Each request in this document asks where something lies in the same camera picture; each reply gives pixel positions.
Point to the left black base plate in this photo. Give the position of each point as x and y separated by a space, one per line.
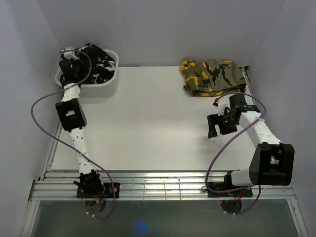
106 191

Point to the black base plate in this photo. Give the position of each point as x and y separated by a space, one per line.
221 186
106 191

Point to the aluminium frame rail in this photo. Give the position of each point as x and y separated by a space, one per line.
143 186

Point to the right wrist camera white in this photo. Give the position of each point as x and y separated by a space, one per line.
222 107

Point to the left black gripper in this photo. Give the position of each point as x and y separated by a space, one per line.
72 60

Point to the white plastic basin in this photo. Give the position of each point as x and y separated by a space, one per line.
95 90

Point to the folded camouflage trousers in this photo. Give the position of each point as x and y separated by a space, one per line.
212 78

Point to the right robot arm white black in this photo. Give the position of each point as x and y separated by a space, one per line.
272 162

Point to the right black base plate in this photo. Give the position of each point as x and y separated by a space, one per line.
221 186

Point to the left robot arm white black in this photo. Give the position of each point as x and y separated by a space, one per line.
74 121

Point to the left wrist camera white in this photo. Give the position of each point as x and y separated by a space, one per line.
69 53

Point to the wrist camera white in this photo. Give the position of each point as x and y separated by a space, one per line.
222 107
69 53

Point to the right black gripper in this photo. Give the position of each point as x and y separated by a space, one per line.
215 119

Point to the black white tie-dye trousers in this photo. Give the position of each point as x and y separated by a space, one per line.
103 65

